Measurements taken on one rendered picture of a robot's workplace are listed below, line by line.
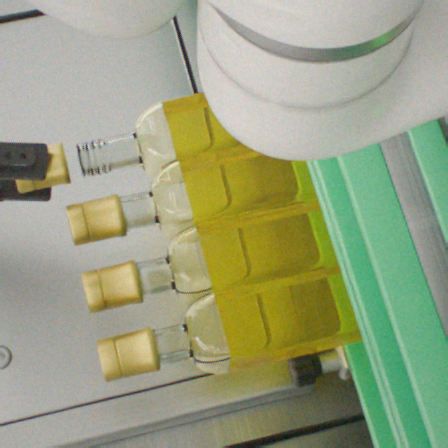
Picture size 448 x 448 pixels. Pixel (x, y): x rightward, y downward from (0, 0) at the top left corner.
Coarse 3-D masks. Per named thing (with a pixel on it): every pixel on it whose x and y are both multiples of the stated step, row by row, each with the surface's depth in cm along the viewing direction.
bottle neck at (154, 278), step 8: (136, 264) 96; (144, 264) 96; (152, 264) 95; (160, 264) 95; (144, 272) 95; (152, 272) 95; (160, 272) 95; (168, 272) 95; (144, 280) 95; (152, 280) 95; (160, 280) 95; (168, 280) 95; (144, 288) 95; (152, 288) 95; (160, 288) 95; (168, 288) 96; (144, 296) 96
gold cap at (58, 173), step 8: (56, 144) 99; (48, 152) 99; (56, 152) 99; (64, 152) 99; (48, 160) 98; (56, 160) 99; (64, 160) 98; (48, 168) 98; (56, 168) 99; (64, 168) 99; (48, 176) 99; (56, 176) 99; (64, 176) 99; (24, 184) 99; (32, 184) 99; (40, 184) 99; (48, 184) 99; (56, 184) 100; (64, 184) 100
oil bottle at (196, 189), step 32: (192, 160) 97; (224, 160) 97; (256, 160) 97; (288, 160) 98; (160, 192) 96; (192, 192) 96; (224, 192) 96; (256, 192) 96; (288, 192) 97; (160, 224) 97; (192, 224) 96
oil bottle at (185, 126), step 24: (192, 96) 100; (144, 120) 99; (168, 120) 99; (192, 120) 99; (216, 120) 99; (144, 144) 99; (168, 144) 98; (192, 144) 98; (216, 144) 99; (240, 144) 99; (144, 168) 101
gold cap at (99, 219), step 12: (84, 204) 97; (96, 204) 97; (108, 204) 97; (120, 204) 97; (72, 216) 96; (84, 216) 96; (96, 216) 96; (108, 216) 96; (120, 216) 96; (72, 228) 96; (84, 228) 96; (96, 228) 96; (108, 228) 96; (120, 228) 97; (84, 240) 97; (96, 240) 97
